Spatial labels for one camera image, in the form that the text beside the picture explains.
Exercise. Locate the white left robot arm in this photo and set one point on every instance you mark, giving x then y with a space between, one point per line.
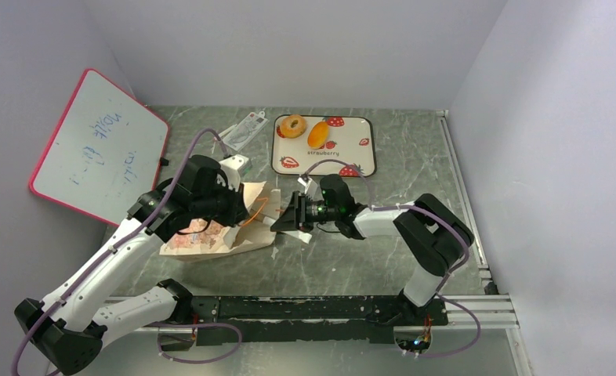
72 324

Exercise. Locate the strawberry print tray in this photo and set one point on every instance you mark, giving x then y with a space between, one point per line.
348 150

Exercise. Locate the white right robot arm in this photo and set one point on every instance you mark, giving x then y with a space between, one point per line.
437 238

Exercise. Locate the metal kitchen tongs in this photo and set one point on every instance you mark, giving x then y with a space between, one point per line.
299 235

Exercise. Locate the white marker pen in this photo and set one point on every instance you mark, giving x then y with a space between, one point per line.
224 133

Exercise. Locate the fake orange donut bread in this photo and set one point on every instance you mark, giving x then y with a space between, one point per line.
292 127

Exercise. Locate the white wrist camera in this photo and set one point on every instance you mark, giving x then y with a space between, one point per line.
310 187
236 166

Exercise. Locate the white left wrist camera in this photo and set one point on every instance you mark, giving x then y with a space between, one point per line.
236 166

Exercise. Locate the pink framed whiteboard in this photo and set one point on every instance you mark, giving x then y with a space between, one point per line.
104 153

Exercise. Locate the small plastic packet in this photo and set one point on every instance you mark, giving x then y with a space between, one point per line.
240 135

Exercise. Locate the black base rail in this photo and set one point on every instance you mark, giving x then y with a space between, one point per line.
371 318

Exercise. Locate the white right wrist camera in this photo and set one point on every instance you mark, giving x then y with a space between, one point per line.
310 187

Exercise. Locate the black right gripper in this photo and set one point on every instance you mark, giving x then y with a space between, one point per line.
298 212

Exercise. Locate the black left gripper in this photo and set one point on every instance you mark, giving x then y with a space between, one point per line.
237 211

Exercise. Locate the beige paper bag orange handles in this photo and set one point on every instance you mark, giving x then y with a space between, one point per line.
203 242

